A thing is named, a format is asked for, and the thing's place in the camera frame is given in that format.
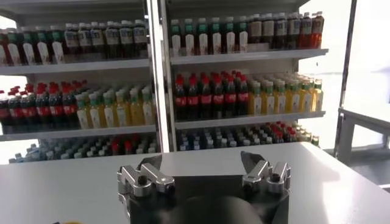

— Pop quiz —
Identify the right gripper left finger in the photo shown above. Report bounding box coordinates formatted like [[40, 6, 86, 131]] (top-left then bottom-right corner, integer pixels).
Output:
[[117, 154, 176, 197]]

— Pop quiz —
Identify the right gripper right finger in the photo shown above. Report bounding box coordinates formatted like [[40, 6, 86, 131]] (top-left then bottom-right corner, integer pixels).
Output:
[[241, 151, 292, 194]]

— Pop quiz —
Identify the yellow juice bottle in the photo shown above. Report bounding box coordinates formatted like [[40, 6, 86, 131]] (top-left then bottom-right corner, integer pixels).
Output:
[[75, 94, 90, 129], [128, 88, 143, 126], [102, 91, 116, 128], [286, 79, 301, 114], [115, 90, 129, 127], [141, 86, 155, 125], [300, 79, 313, 113], [311, 79, 324, 112], [274, 80, 287, 114], [249, 82, 262, 116], [88, 93, 103, 128], [261, 81, 275, 115]]

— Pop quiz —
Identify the red cap cola bottle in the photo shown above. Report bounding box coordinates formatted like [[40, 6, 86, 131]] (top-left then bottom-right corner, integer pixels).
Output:
[[35, 85, 51, 127], [224, 74, 237, 118], [199, 75, 213, 119], [174, 74, 187, 120], [48, 83, 64, 127], [212, 74, 225, 119], [62, 83, 77, 127], [186, 74, 199, 119], [8, 89, 23, 127], [0, 91, 10, 127], [236, 74, 250, 116], [21, 86, 37, 127]]

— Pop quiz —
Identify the grey metal drinks shelf unit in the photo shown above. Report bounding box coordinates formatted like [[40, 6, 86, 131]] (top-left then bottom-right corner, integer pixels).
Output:
[[158, 0, 330, 153], [0, 0, 170, 165]]

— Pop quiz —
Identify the green cap bottle white label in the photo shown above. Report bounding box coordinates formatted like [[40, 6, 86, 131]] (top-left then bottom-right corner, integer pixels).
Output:
[[224, 16, 236, 54], [170, 19, 182, 57], [183, 19, 196, 57], [21, 27, 37, 65], [197, 18, 209, 55], [236, 16, 249, 53], [210, 17, 222, 55], [0, 29, 7, 66], [50, 26, 65, 64], [6, 27, 21, 65], [35, 26, 51, 64]]

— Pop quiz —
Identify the dark bottle blue grey label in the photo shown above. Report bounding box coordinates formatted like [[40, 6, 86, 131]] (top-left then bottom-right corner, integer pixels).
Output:
[[119, 20, 133, 58], [64, 23, 79, 57], [274, 13, 288, 49], [78, 23, 91, 55], [105, 21, 120, 58], [132, 19, 148, 57], [287, 12, 302, 49], [300, 12, 313, 49], [90, 21, 105, 58]]

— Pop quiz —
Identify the dark bottle beige label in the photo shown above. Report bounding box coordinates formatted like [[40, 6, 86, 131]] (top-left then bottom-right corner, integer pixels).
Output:
[[249, 14, 263, 45], [261, 13, 275, 49]]

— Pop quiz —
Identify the red drink bottle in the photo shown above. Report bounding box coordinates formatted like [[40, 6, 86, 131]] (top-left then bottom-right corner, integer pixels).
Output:
[[310, 11, 325, 49]]

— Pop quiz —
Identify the grey metal frame table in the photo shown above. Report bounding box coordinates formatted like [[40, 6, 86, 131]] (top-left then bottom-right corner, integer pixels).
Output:
[[333, 105, 390, 165]]

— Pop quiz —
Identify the black metal frame pole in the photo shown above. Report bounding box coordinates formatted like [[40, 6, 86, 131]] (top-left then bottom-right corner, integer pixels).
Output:
[[341, 0, 358, 110]]

